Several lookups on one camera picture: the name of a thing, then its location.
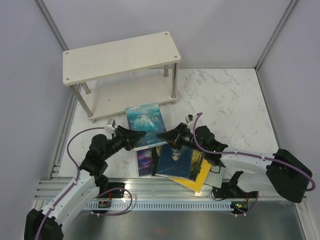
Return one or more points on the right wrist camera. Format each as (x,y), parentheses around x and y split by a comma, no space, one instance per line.
(189,119)

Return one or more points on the dark blue cover book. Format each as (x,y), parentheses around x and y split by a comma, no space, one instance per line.
(174,163)

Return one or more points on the black Moon and Sixpence book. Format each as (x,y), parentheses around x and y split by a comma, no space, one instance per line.
(155,153)

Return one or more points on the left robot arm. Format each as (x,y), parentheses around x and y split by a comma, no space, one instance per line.
(89,182)

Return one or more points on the pale grey-green booklet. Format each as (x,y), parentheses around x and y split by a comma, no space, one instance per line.
(215,176)

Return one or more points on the aluminium corner post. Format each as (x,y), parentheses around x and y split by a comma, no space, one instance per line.
(51,24)
(276,32)

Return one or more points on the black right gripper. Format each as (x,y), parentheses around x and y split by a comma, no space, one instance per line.
(175,135)

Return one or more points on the purple Robinson Crusoe book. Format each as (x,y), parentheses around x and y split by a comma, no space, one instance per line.
(144,162)

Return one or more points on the green Alice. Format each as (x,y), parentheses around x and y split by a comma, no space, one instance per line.
(195,167)

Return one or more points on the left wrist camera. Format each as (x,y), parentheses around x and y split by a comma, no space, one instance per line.
(110,126)

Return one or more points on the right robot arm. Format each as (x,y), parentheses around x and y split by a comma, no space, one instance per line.
(280,172)

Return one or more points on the white slotted cable duct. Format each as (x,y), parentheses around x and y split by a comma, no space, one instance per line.
(151,205)

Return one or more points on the yellow booklet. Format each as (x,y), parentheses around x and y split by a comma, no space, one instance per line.
(196,185)

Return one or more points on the left aluminium corner post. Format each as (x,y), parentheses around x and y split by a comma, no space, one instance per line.
(51,24)

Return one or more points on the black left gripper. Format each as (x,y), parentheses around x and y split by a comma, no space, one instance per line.
(132,139)

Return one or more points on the white two-tier wooden shelf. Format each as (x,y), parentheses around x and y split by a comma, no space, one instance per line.
(110,77)

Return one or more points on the right aluminium corner post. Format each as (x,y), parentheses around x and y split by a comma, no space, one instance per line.
(276,32)

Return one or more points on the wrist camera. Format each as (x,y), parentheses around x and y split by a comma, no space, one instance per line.
(189,119)
(110,126)

